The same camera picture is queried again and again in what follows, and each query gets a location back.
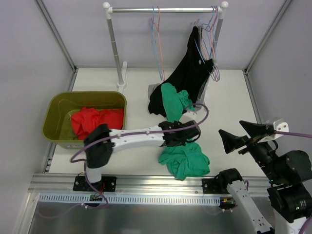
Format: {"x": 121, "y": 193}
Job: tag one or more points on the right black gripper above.
{"x": 252, "y": 141}

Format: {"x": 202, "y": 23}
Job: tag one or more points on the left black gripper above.
{"x": 191, "y": 133}

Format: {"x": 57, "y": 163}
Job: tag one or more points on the green tank top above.
{"x": 186, "y": 160}

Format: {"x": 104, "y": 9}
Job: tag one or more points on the grey tank top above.
{"x": 202, "y": 92}

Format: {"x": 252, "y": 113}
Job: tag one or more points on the black tank top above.
{"x": 187, "y": 78}

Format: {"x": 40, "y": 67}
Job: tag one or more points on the red tank top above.
{"x": 87, "y": 119}

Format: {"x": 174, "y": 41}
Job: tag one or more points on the pink wire hanger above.
{"x": 160, "y": 47}

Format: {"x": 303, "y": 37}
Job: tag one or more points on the light blue wire hanger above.
{"x": 153, "y": 42}

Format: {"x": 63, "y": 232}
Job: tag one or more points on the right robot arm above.
{"x": 290, "y": 200}

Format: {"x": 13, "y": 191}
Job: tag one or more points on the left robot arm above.
{"x": 102, "y": 142}

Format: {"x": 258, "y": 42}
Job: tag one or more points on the light blue hanger rack end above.
{"x": 211, "y": 31}

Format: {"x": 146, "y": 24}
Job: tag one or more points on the white and silver clothes rack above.
{"x": 211, "y": 34}

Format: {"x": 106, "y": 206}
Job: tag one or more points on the olive green plastic basket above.
{"x": 57, "y": 127}

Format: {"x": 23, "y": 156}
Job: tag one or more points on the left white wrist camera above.
{"x": 188, "y": 116}

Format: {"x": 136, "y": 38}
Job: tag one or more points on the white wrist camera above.
{"x": 275, "y": 124}
{"x": 188, "y": 116}

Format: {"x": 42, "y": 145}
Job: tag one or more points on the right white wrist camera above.
{"x": 275, "y": 124}

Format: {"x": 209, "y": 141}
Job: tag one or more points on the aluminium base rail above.
{"x": 128, "y": 184}

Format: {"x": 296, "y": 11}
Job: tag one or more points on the white slotted cable duct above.
{"x": 131, "y": 199}

